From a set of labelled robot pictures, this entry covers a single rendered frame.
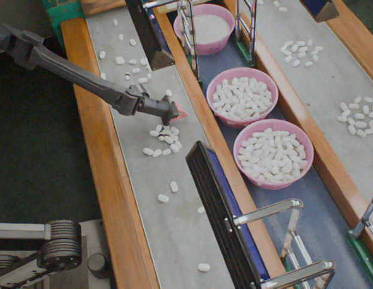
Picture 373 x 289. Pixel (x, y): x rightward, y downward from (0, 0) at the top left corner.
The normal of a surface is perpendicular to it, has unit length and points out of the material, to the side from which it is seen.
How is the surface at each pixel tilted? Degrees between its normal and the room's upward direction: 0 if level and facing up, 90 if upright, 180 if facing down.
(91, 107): 0
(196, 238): 0
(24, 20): 90
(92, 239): 0
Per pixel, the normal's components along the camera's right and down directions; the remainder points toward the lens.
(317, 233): -0.10, -0.57
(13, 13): 0.34, 0.76
